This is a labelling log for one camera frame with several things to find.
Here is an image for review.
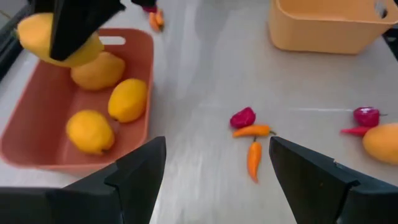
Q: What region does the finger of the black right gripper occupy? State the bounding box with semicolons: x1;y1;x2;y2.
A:
49;0;127;62
27;0;56;15

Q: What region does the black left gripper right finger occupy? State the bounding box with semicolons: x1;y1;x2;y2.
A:
269;136;398;224

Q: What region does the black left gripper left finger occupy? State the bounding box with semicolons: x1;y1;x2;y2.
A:
0;136;167;224

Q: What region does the yellow mango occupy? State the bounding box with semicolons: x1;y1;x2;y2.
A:
17;12;105;68
361;122;398;166
65;109;116;156
70;51;126;91
108;78;149;124

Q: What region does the orange chili pepper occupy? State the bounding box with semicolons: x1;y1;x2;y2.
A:
148;11;160;32
154;9;165;27
232;124;277;139
246;136;263;184

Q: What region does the red chili pepper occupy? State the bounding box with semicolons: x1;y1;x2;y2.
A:
340;125;373;138

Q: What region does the orange plastic basket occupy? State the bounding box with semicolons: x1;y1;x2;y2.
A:
0;27;155;175

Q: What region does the yellow plastic basket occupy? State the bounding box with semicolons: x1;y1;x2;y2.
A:
268;0;398;55

